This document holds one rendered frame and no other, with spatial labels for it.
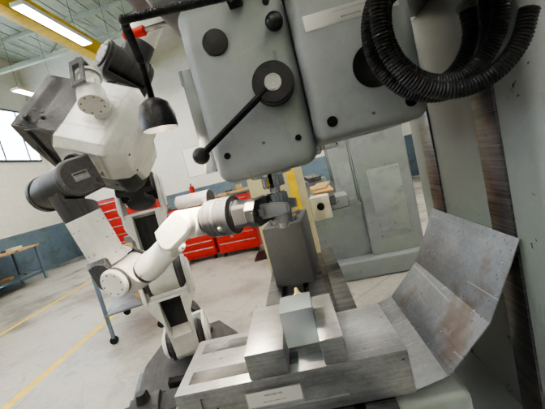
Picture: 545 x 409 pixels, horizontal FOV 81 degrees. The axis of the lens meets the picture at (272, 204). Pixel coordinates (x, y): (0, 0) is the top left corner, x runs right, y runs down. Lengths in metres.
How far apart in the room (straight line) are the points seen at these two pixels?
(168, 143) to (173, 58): 2.44
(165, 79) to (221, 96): 10.07
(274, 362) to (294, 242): 0.50
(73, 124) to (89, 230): 0.29
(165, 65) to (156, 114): 10.09
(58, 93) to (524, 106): 1.07
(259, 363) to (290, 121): 0.39
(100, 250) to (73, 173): 0.20
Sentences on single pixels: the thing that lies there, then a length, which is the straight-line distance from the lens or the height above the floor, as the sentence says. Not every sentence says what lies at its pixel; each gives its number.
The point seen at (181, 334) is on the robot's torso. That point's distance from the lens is 1.47.
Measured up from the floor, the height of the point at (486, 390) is 0.76.
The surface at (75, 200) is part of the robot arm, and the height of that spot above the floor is 1.36.
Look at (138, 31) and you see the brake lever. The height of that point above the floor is 1.70.
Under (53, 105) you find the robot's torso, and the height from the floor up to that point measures 1.63.
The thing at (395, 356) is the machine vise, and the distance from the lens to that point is 0.53.
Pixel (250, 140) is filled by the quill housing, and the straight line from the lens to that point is 0.58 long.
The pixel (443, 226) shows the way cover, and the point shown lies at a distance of 0.84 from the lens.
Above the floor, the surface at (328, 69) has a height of 1.45.
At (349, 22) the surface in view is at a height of 1.51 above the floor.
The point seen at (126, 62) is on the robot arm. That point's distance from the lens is 1.15.
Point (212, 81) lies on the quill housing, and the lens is 0.61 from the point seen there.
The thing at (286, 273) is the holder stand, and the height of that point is 1.00.
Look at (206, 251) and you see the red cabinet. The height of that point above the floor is 0.16.
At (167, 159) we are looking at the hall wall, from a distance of 10.42.
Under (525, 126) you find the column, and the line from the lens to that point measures 0.57.
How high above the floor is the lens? 1.33
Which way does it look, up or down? 7 degrees down
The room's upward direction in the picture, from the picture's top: 14 degrees counter-clockwise
